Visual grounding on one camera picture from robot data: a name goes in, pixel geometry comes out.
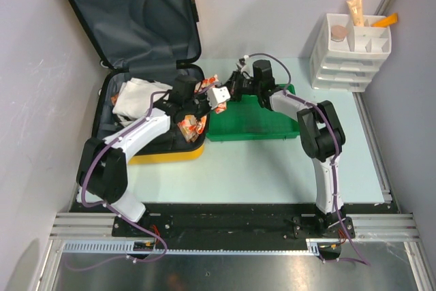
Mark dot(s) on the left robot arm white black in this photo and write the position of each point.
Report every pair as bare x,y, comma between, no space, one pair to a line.
152,108

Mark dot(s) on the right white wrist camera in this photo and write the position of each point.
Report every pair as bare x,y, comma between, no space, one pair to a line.
243,64

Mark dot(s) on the orange cosmetic tube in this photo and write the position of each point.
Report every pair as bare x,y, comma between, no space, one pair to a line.
387,21

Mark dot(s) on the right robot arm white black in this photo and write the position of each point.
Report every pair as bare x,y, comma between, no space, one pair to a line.
321,135

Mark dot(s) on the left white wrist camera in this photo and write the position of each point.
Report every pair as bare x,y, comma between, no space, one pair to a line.
217,96

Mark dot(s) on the floral cloth pouch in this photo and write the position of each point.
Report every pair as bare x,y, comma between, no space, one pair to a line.
191,128

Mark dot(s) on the beige cosmetic tube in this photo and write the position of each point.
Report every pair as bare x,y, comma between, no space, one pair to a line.
356,11

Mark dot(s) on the pink round cosmetic jar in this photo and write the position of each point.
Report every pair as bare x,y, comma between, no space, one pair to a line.
338,33

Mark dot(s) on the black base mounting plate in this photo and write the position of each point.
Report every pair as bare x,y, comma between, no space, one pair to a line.
296,220

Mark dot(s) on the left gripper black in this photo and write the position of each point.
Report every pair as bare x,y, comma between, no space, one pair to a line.
208,108

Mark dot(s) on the yellow Pikachu hard-shell suitcase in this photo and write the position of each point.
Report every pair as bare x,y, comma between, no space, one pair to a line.
155,40

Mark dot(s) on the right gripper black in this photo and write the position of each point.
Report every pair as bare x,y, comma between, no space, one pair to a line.
234,82

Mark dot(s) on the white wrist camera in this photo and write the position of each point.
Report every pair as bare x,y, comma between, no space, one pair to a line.
243,64
217,96

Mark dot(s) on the green plastic tray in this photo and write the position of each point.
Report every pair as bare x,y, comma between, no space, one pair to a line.
246,120

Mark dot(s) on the white cloth garment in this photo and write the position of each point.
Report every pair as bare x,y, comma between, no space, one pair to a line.
134,98

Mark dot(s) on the white plastic drawer organizer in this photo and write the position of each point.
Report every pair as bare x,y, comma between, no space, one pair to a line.
352,64

